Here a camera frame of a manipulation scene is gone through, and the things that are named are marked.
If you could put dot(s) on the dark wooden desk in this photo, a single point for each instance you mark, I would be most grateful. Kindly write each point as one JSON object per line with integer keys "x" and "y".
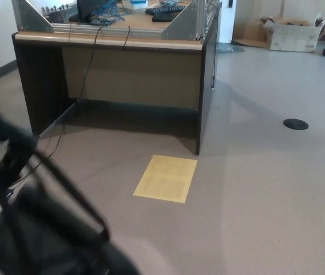
{"x": 134, "y": 74}

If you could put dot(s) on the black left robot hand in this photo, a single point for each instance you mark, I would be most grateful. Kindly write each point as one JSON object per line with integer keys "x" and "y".
{"x": 16, "y": 143}

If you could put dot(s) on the short black keyboard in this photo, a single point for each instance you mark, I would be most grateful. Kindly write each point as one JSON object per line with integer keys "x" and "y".
{"x": 164, "y": 17}

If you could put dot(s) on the yellow paper sheet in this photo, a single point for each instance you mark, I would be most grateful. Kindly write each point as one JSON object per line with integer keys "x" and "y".
{"x": 166, "y": 179}

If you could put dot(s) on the black wall switch panel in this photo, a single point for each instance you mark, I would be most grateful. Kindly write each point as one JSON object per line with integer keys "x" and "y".
{"x": 230, "y": 3}

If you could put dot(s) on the long black keyboard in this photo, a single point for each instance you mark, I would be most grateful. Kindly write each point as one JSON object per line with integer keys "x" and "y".
{"x": 165, "y": 9}

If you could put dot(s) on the open cardboard box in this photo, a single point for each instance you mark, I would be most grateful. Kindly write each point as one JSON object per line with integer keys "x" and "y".
{"x": 294, "y": 38}

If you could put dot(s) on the white box with marker tag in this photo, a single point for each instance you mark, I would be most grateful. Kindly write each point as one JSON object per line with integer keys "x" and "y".
{"x": 139, "y": 2}

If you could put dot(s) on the black monitor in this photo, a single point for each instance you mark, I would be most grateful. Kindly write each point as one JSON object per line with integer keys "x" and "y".
{"x": 86, "y": 7}

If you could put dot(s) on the row of black connectors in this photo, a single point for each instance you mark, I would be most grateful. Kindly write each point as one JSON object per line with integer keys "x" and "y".
{"x": 59, "y": 13}

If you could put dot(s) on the black round floor cover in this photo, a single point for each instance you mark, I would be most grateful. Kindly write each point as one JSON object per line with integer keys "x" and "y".
{"x": 295, "y": 123}

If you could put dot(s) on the aluminium profile frame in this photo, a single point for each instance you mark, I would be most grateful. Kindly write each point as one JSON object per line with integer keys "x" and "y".
{"x": 35, "y": 20}

